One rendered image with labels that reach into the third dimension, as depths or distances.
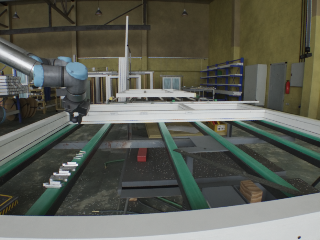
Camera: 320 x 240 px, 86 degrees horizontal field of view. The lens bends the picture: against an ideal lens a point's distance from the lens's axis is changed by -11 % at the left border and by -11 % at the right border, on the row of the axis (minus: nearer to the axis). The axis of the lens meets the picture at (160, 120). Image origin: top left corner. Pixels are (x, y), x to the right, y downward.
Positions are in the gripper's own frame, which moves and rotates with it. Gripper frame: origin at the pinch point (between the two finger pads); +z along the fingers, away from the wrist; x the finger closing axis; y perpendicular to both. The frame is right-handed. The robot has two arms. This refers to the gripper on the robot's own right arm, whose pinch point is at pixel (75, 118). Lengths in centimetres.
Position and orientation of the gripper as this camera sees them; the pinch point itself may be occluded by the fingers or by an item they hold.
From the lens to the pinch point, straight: 110.2
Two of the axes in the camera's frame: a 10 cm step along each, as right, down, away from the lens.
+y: 1.1, -7.1, 6.9
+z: -3.3, 6.3, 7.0
